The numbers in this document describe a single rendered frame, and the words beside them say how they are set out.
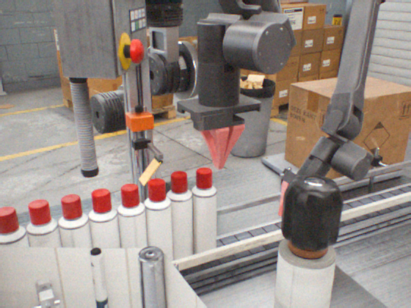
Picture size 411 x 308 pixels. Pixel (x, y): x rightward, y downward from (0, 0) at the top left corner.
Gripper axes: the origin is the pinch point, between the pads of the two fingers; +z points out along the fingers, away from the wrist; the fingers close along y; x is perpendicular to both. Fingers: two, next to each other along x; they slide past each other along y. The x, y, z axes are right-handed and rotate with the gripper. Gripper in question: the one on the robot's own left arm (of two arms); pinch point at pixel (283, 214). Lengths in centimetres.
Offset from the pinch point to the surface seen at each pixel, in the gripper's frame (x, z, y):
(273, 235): -2.2, 5.1, 2.9
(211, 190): -21.6, 3.5, 0.3
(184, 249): -18.7, 16.9, 0.1
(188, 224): -21.6, 11.7, 0.1
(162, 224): -27.6, 13.7, 1.3
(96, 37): -56, -8, -2
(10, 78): 19, 69, -552
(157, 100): 117, -11, -344
